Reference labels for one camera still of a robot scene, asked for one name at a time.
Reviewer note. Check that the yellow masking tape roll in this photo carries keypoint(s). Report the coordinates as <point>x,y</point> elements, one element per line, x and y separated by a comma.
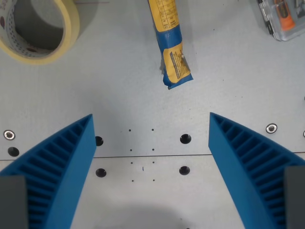
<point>35,33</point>

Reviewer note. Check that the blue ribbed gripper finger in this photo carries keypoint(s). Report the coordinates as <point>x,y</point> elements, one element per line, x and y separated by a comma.
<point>62,171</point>
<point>247,171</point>

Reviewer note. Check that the blue and yellow snack bag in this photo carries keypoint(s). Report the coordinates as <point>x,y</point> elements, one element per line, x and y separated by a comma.
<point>170,40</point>

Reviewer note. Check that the clear plastic tool case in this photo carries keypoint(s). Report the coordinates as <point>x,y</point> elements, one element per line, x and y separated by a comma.
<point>281,17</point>

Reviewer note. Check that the silver table screw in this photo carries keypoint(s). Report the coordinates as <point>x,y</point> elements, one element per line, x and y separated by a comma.
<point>9,134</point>
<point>271,128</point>

